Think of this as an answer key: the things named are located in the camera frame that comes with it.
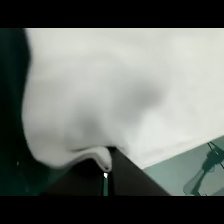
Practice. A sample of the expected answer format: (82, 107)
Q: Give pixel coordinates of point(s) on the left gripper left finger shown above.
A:
(83, 180)

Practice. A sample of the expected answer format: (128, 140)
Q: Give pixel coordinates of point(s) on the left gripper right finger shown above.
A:
(133, 180)

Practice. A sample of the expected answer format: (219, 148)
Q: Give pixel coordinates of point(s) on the white shirt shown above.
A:
(113, 96)

